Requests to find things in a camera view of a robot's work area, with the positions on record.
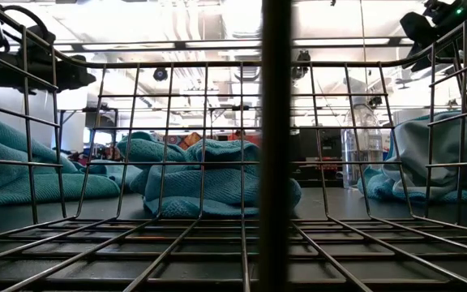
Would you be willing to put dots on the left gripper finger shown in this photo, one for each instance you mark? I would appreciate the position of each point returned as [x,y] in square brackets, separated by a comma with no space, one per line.
[77,73]

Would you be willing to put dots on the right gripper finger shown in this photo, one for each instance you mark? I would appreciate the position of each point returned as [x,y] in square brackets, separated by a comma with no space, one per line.
[418,30]

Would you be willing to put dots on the pale blue smooth microfiber towel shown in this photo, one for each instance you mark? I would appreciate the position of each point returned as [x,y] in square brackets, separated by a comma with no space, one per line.
[418,146]

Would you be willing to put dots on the light blue waffle microfiber towel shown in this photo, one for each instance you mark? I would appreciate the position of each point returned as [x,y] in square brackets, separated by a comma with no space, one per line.
[225,190]

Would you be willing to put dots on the clear plastic spray bottle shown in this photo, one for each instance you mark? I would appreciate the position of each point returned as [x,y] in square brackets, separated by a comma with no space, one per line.
[373,140]

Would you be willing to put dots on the black equipment cabinet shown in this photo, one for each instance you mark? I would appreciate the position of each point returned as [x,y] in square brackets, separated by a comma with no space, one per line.
[332,150]

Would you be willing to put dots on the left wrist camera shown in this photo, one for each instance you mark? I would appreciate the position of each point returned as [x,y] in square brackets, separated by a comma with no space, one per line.
[39,40]

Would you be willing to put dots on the black ceiling dome camera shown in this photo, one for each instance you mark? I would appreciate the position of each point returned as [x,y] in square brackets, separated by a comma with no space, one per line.
[160,74]

